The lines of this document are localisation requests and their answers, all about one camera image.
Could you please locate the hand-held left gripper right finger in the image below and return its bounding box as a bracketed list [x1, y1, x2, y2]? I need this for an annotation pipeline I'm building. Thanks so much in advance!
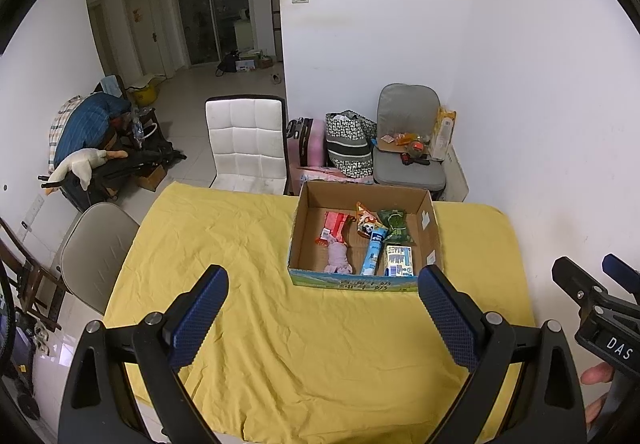
[417, 264, 587, 444]

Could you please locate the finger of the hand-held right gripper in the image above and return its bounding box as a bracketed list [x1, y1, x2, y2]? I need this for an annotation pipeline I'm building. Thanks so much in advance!
[551, 257, 608, 320]
[601, 253, 640, 297]

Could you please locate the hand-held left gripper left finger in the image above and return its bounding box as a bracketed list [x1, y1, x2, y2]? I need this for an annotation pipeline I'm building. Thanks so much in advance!
[59, 264, 230, 444]

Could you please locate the white blue tissue pack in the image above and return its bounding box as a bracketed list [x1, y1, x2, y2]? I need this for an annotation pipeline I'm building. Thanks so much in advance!
[383, 245, 416, 277]

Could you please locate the blue tube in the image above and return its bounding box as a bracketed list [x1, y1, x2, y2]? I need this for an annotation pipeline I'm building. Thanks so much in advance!
[360, 228, 390, 276]

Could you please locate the green snack packet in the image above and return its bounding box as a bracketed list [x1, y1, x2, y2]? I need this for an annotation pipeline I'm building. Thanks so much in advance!
[377, 208, 416, 245]

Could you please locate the panda print snack packet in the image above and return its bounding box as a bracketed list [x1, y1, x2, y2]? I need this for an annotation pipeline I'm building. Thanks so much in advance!
[355, 201, 388, 240]

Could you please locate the pink plush toy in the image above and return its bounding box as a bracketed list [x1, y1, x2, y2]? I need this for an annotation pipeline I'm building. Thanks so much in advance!
[324, 241, 353, 275]

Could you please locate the red snack packet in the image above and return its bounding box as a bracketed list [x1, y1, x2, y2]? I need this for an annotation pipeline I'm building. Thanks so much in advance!
[315, 211, 351, 247]

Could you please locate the person's right hand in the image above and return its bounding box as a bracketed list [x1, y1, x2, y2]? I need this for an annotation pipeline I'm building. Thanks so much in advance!
[580, 363, 617, 431]

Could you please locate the beige chair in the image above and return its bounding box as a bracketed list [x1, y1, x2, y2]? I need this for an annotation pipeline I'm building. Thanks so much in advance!
[60, 202, 141, 316]

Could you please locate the yellow tablecloth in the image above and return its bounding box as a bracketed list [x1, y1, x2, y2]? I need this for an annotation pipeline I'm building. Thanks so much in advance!
[102, 181, 537, 442]

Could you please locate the white leaning board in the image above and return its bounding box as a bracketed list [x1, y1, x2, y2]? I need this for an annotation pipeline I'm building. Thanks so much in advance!
[442, 144, 470, 202]

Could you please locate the small cardboard floor box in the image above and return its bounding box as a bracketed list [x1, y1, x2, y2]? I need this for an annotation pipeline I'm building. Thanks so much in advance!
[136, 165, 168, 190]

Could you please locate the black folded stroller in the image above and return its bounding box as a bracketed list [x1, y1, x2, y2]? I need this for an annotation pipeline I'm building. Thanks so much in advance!
[40, 144, 187, 212]

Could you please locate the wooden folding rack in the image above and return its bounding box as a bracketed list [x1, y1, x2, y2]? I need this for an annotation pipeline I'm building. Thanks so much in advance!
[0, 219, 66, 330]

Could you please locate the orange white paper bag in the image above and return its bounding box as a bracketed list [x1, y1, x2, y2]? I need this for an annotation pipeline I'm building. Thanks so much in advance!
[430, 107, 457, 161]

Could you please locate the white padded chair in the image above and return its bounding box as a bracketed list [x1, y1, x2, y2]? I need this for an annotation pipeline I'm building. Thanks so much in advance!
[205, 95, 293, 196]

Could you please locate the pink flat bag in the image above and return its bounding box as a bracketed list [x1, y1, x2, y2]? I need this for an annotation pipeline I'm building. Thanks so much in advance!
[295, 165, 373, 185]

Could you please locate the white plush goose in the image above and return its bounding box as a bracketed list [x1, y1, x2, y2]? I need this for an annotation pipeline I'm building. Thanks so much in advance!
[41, 148, 130, 196]

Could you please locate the patterned tote bag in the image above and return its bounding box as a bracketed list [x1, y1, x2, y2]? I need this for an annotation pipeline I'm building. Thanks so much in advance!
[325, 110, 378, 178]

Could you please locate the pink suitcase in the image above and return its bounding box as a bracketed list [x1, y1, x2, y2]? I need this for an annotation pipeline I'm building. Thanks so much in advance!
[286, 117, 331, 170]

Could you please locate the grey cushioned chair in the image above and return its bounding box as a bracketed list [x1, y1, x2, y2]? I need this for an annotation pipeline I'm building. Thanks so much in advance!
[372, 83, 447, 191]

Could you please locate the blue bag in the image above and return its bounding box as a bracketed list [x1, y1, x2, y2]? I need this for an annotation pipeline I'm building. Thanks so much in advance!
[52, 92, 132, 165]

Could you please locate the yellow basin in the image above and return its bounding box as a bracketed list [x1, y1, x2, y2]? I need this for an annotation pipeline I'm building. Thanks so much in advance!
[125, 73, 166, 108]

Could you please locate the plaid cloth bag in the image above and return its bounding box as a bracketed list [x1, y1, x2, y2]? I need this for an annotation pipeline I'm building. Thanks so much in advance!
[49, 95, 83, 172]

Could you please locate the black floor bag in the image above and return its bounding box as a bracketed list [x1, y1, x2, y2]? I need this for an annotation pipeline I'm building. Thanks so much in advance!
[216, 50, 242, 76]

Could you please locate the narrow white door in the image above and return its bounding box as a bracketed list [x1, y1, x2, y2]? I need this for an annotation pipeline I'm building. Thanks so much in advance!
[89, 0, 118, 80]

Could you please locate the glass sliding door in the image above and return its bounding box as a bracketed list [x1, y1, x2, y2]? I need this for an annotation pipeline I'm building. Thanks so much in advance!
[170, 0, 278, 70]

